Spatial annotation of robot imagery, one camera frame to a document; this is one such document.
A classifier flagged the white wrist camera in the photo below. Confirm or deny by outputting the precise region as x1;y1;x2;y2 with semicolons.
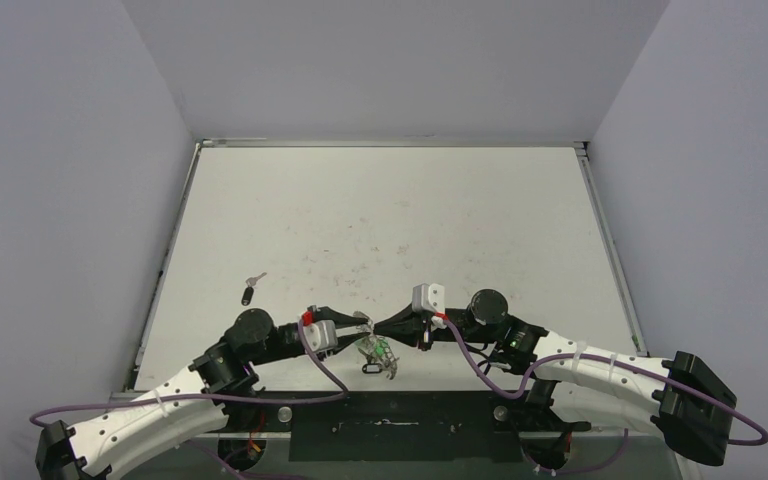
301;311;338;353
411;283;447;330

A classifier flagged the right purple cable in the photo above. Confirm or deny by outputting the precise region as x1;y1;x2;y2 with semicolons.
442;316;768;446

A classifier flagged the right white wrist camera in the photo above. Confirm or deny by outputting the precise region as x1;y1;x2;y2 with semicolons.
411;283;447;330

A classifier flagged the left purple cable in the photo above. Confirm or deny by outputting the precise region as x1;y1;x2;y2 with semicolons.
29;316;351;429

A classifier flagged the metal disc with keyrings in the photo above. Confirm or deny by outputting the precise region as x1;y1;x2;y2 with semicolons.
353;311;398;380

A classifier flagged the key with green tag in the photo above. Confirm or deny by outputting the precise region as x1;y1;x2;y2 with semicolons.
355;335;392;361

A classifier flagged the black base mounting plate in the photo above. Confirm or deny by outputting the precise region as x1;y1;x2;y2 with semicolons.
221;391;591;463

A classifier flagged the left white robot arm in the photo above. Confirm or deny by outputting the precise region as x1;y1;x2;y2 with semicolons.
31;306;369;479

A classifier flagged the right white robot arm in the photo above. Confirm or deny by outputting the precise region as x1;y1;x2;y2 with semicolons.
373;284;737;466

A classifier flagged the purple cable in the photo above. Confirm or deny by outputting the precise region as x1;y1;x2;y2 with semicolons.
442;316;768;446
29;316;351;429

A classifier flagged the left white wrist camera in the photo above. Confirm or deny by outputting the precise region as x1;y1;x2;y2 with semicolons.
301;311;338;353

